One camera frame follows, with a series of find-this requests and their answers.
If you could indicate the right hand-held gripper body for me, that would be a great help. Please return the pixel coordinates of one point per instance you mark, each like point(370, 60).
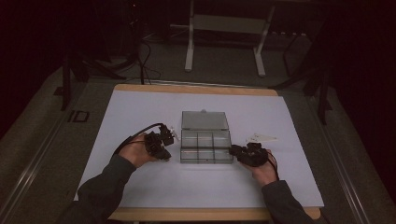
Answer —
point(253, 155)

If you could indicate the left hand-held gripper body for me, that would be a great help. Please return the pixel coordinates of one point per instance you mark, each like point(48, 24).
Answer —
point(154, 143)

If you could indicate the clear plastic compartment box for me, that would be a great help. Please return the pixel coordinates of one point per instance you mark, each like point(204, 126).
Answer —
point(205, 146)

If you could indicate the person's right hand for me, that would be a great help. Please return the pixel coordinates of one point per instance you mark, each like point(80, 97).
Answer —
point(264, 172)

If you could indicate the person's left hand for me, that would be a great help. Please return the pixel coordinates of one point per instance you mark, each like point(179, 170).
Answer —
point(135, 154)

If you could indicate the white table mat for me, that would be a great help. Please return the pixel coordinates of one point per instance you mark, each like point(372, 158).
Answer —
point(130, 112)

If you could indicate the black stand with angled legs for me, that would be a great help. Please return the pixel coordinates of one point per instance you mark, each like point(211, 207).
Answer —
point(317, 81)

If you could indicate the black tripod stand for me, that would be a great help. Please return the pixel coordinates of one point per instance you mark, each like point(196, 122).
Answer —
point(77, 68)

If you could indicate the black upright pole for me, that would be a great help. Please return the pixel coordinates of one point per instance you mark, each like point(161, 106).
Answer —
point(136, 37)

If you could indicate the white metal stand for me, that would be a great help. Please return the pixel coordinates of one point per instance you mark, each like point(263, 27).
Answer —
point(224, 24)

